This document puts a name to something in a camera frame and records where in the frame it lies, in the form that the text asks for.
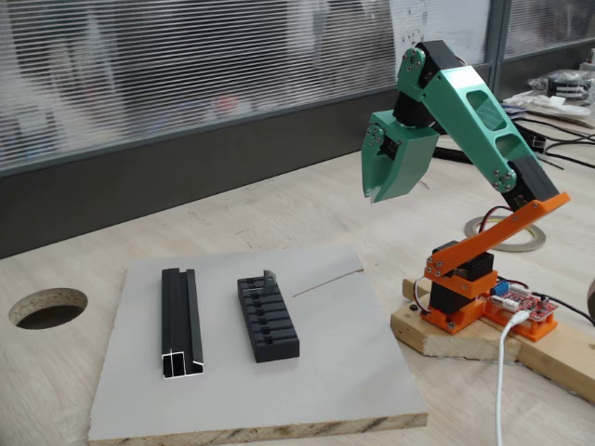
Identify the black slotted holder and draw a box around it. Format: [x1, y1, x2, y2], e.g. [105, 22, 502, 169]
[236, 276, 302, 364]

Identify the white printed paper sheet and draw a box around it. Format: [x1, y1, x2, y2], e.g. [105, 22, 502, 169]
[390, 0, 492, 71]

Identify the small wooden block with screws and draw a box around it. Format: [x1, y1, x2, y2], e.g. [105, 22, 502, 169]
[401, 277, 431, 308]

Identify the white packets pile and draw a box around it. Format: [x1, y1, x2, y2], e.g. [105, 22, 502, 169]
[501, 90, 592, 123]

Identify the roll of thin tape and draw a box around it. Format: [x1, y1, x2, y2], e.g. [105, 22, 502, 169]
[463, 214, 548, 255]

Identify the clear bag with black part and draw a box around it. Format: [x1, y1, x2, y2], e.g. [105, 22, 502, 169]
[527, 69, 595, 101]

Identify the red controller board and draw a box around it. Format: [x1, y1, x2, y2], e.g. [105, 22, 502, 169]
[487, 277, 552, 322]

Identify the wooden wedge base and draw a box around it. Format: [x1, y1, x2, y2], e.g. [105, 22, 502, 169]
[390, 301, 524, 364]

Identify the orange printed board tray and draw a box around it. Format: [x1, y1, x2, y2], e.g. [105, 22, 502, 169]
[482, 296, 559, 343]

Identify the grey-topped wooden board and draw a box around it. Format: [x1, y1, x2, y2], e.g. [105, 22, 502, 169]
[86, 245, 430, 442]

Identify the short black aluminium profile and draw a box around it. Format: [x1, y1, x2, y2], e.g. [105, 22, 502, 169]
[160, 268, 206, 381]

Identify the long wooden plank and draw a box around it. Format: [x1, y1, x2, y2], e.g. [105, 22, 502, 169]
[516, 319, 595, 405]

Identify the grey window frame post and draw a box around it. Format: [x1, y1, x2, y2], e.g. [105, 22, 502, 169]
[487, 0, 510, 101]

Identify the thin black cable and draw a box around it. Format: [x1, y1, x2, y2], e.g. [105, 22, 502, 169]
[510, 115, 595, 141]
[541, 138, 595, 171]

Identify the black power cable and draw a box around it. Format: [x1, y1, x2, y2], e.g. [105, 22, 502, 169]
[532, 290, 595, 326]

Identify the white USB cable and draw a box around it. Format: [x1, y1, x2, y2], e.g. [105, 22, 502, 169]
[492, 308, 530, 446]

